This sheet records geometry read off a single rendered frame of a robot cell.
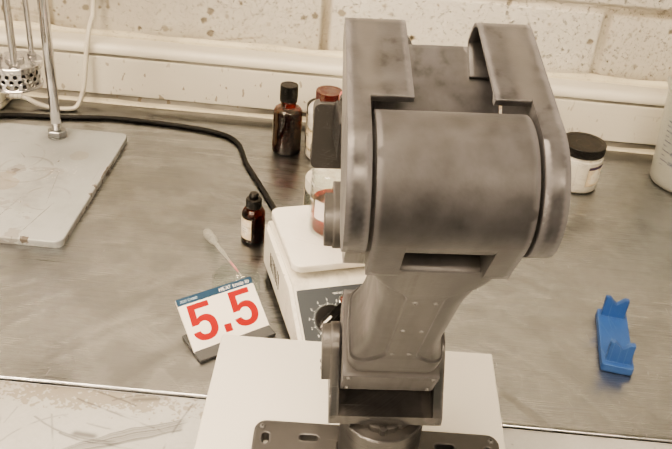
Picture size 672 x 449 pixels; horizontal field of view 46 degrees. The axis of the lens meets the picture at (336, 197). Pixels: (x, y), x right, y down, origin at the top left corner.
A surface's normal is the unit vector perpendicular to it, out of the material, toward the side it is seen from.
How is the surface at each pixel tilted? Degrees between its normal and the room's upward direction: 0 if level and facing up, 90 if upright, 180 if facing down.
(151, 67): 90
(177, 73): 90
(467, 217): 86
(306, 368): 4
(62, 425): 0
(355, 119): 13
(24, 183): 0
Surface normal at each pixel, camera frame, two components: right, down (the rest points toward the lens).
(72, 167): 0.07, -0.85
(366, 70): 0.04, -0.72
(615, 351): -0.22, 0.49
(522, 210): 0.02, 0.35
